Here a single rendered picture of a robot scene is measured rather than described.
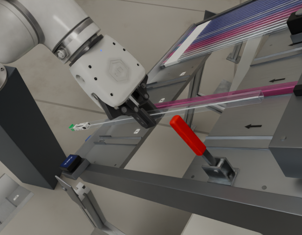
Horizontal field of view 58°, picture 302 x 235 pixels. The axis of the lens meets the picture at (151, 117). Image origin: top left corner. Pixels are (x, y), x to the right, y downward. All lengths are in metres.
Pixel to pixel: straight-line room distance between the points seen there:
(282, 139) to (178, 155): 1.26
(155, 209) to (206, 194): 1.07
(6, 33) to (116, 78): 0.16
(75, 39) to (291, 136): 0.32
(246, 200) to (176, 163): 1.20
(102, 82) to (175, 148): 1.15
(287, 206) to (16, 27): 0.39
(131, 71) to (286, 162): 0.28
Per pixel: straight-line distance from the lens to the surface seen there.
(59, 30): 0.44
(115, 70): 0.45
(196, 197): 0.38
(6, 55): 0.43
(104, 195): 1.46
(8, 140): 1.12
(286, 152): 0.29
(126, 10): 2.47
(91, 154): 0.71
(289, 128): 0.30
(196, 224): 0.77
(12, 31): 0.43
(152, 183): 0.43
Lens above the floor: 1.36
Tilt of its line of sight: 55 degrees down
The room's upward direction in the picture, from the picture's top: straight up
